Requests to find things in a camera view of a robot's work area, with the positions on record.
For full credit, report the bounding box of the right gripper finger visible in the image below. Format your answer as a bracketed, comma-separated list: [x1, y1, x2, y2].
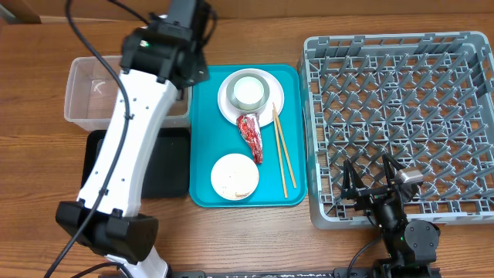
[343, 159, 364, 190]
[382, 154, 404, 186]

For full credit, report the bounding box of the wooden chopstick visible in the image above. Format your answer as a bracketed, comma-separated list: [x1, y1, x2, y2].
[277, 111, 297, 189]
[272, 104, 288, 198]

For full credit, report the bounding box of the red foil snack wrapper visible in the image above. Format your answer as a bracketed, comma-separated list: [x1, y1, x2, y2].
[236, 114, 263, 164]

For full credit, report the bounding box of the small white plate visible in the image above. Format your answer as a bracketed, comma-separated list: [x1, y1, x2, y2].
[211, 154, 259, 201]

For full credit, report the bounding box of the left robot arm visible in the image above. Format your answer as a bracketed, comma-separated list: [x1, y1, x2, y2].
[56, 0, 217, 277]

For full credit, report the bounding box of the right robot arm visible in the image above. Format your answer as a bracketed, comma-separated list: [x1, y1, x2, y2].
[340, 154, 441, 278]

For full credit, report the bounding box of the grey dishwasher rack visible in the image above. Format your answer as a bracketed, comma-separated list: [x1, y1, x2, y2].
[298, 32, 493, 229]

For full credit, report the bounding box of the clear plastic waste bin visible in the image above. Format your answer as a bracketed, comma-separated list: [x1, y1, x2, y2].
[64, 56, 192, 132]

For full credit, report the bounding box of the white paper cup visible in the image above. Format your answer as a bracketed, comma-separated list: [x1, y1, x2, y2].
[233, 76, 264, 110]

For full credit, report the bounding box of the grey-rimmed white bowl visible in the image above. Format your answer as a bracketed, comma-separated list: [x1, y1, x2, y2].
[226, 72, 270, 114]

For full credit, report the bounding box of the large white plate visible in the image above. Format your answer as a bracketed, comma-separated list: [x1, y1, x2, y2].
[218, 68, 284, 127]

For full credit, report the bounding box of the black plastic tray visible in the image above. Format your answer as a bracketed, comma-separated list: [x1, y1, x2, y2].
[80, 127, 191, 201]

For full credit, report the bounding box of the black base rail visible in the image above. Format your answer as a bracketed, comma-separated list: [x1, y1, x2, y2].
[99, 268, 442, 278]

